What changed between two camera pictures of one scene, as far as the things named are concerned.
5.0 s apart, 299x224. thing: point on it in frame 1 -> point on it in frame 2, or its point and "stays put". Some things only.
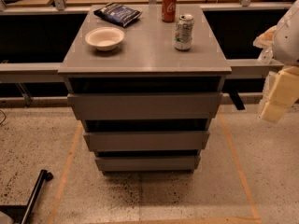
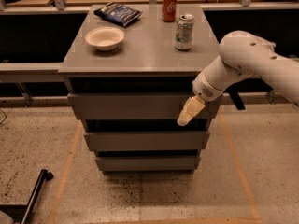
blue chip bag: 118,13 stays put
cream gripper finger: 284,93 -> 195,105
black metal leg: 20,214 stays put
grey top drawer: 145,105 stays put
